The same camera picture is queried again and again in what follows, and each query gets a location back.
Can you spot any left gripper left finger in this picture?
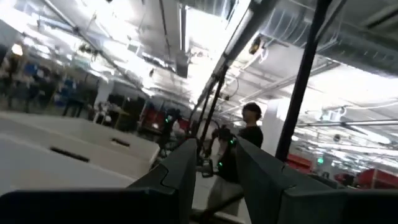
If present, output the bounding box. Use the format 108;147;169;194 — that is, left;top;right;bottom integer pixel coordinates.
0;138;198;224

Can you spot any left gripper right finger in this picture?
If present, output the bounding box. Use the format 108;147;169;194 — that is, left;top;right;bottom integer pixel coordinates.
235;136;398;224

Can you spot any person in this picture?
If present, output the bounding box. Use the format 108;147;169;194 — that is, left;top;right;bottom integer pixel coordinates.
236;101;265;149

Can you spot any black thin stand pole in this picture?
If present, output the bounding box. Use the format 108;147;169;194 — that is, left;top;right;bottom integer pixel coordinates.
197;70;227;150

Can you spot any white mesh basket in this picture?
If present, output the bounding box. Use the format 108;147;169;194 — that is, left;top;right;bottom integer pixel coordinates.
0;111;160;180

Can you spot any overhead LED light bar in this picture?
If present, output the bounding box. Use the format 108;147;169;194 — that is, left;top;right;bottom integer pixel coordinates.
188;0;279;125

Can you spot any black frame post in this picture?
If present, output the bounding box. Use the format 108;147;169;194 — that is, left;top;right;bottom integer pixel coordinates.
274;0;334;163

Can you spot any overhead camera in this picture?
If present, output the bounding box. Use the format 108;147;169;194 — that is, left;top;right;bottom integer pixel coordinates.
248;34;264;56

